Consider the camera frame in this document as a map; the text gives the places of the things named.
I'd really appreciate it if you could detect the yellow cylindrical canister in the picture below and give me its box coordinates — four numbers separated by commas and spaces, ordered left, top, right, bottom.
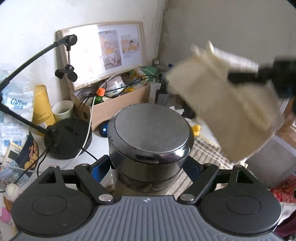
33, 85, 56, 130

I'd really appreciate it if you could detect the striped beige table towel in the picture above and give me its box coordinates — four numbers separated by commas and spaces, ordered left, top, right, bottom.
99, 135, 246, 197

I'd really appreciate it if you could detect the framed baby photo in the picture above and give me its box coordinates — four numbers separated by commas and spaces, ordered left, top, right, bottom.
56, 21, 147, 92

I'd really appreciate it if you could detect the blue dotted power strip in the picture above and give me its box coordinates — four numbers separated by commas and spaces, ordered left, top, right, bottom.
98, 120, 110, 138

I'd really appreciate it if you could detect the blonde doll figurine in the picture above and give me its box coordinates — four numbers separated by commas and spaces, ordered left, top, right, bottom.
1, 184, 20, 235

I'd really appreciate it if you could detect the stainless steel thermos container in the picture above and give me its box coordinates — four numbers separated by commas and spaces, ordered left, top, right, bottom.
107, 103, 194, 196

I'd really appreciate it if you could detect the long cardboard box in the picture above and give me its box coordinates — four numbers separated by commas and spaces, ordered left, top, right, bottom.
70, 84, 150, 131

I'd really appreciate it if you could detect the snack packet dark blue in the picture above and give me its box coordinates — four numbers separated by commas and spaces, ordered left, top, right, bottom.
16, 132, 40, 169

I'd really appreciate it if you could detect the black charger adapter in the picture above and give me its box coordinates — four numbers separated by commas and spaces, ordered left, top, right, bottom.
154, 89, 169, 106

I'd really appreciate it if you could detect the orange cap green bottle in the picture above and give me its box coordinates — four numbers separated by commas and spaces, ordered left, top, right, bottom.
94, 87, 105, 105

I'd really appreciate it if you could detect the wet wipes plastic pack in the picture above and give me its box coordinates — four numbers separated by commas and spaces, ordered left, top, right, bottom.
0, 69, 35, 158

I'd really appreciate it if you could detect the white ceramic cup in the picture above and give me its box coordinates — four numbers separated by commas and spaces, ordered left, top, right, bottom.
52, 100, 74, 122

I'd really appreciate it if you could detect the yellow rubber duck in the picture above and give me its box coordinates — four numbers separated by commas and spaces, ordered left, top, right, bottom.
192, 124, 201, 137

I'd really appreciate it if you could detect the white towel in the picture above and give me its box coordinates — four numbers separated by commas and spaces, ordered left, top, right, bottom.
166, 42, 283, 163

